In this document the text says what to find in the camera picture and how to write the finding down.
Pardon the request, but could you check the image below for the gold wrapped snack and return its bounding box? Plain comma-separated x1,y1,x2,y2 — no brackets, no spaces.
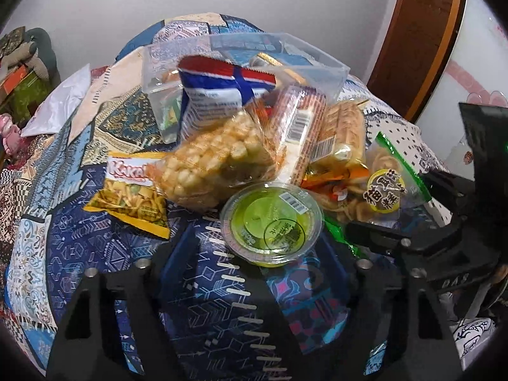
249,52,283,70

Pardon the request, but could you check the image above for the orange striped cracker packet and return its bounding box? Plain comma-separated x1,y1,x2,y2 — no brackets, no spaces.
265,86,328,187

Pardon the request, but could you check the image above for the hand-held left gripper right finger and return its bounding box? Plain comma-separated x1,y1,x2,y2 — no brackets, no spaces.
260,241,466,381

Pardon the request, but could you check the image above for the chair with draped clothes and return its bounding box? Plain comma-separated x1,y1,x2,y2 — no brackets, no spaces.
0,27,61,88

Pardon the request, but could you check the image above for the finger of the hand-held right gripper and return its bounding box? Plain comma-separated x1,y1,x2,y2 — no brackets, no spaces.
346,217,464,255
420,170,478,217

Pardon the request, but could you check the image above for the patchwork printed blanket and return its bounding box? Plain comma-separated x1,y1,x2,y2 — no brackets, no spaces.
0,11,457,381

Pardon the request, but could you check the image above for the white printed cloth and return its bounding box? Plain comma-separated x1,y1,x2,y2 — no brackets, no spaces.
450,317,498,368

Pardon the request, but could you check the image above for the blue red white snack bag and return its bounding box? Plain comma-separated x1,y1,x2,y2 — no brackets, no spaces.
177,56,277,144

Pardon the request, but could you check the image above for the small green snack packet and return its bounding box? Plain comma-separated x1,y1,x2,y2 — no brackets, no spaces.
161,94,183,131

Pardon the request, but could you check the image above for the pink soft item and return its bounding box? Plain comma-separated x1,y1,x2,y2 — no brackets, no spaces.
0,113,22,152

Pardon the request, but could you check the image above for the orange and green box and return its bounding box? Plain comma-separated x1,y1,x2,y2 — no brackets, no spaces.
0,63,52,116

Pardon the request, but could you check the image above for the clear plastic container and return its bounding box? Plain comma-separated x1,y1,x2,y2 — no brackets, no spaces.
142,32,351,144

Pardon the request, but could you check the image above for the yellow snack packet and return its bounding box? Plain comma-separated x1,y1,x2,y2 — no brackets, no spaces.
83,151,172,240

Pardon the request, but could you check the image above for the orange snack packet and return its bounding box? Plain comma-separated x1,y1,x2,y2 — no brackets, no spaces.
301,164,370,203

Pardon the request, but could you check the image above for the white plastic bag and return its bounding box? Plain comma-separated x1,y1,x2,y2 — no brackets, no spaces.
21,63,93,137

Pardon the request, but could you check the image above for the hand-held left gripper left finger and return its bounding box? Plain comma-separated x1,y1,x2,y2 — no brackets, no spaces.
47,221,208,381

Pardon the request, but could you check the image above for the brown wooden door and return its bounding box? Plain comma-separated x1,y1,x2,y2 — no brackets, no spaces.
366,0,469,124

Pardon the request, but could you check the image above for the clear packet of bread rolls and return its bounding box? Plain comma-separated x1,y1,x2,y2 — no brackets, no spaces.
305,99,366,172

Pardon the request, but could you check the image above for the green edged bag of crisps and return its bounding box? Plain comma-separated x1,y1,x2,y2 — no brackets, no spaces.
323,132,434,231

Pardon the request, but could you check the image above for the clear bag of corn puffs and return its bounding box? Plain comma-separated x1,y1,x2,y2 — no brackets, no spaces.
148,101,287,209

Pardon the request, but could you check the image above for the green round lidded cup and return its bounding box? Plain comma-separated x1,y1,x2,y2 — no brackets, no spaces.
220,182,325,267

